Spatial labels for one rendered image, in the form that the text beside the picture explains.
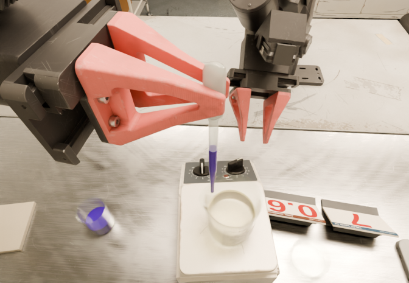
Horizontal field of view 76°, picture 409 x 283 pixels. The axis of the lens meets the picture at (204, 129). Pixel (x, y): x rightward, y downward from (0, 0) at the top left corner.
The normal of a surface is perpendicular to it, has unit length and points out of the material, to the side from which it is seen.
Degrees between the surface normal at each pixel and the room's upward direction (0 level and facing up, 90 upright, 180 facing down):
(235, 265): 0
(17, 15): 1
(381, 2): 90
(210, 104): 91
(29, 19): 1
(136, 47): 90
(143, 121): 21
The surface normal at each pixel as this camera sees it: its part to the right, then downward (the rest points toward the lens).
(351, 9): -0.07, 0.77
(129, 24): 0.34, -0.54
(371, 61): -0.02, -0.64
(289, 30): 0.08, -0.06
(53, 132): 0.98, 0.16
